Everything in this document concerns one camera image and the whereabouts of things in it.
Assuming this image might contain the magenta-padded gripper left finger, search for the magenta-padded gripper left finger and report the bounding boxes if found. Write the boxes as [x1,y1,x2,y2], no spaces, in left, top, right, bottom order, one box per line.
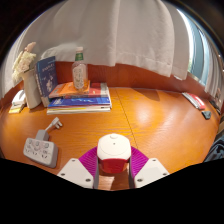
[57,146,100,190]

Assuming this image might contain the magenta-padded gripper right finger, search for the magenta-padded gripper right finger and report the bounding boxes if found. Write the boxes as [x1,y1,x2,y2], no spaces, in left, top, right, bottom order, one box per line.
[128,145,170,189]

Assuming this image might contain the red and white charger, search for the red and white charger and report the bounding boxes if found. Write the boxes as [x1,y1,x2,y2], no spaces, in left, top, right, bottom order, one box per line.
[96,132,132,175]

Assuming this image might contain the grey power strip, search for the grey power strip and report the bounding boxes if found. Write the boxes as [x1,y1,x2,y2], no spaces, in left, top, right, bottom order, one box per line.
[22,137,60,169]

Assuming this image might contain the white flat book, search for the white flat book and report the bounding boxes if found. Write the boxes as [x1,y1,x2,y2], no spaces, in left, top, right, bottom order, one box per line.
[46,105,113,116]

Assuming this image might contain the black bag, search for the black bag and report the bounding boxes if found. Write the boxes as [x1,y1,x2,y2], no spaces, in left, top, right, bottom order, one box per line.
[203,132,224,164]

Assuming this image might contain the blue flat book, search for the blue flat book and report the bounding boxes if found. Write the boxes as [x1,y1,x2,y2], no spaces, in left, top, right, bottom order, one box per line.
[47,96,112,109]

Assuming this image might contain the small dark grey object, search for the small dark grey object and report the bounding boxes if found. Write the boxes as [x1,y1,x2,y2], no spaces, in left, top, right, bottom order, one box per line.
[201,110,213,121]

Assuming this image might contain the red and white packet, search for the red and white packet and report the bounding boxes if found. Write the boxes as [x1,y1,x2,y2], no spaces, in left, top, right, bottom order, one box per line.
[181,91,207,111]

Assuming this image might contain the orange flat book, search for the orange flat book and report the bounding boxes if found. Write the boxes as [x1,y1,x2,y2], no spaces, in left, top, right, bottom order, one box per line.
[48,80,91,100]

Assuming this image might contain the red flat book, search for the red flat book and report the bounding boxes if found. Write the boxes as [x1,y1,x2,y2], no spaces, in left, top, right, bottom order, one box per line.
[87,82,110,99]

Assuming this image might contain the yellow flat book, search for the yellow flat book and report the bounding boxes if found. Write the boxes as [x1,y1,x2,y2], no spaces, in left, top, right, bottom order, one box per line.
[8,102,26,115]

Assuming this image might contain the thick white book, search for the thick white book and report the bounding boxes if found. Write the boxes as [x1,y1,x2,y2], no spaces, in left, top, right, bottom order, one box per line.
[11,89,27,107]

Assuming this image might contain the white ceramic vase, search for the white ceramic vase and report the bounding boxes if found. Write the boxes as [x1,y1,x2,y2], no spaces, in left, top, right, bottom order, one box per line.
[20,68,42,110]

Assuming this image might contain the clear green-capped drink bottle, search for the clear green-capped drink bottle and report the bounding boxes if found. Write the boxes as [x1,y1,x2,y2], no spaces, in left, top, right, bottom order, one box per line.
[71,46,90,92]

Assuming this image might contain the dark blue upright book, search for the dark blue upright book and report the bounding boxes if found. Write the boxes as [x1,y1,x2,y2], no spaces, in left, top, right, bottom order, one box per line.
[35,55,59,100]

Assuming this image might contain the white and pink flowers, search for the white and pink flowers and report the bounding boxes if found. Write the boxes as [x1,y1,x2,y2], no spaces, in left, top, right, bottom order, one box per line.
[11,41,37,83]

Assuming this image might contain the window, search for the window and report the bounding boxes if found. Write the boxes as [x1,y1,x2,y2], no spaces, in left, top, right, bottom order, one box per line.
[175,9,215,88]

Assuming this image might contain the white curtain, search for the white curtain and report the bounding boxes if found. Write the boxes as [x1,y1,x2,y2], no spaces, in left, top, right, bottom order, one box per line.
[5,0,192,82]

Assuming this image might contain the grey power strip plug cable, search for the grey power strip plug cable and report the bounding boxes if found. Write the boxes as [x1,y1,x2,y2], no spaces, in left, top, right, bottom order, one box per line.
[34,116,64,141]

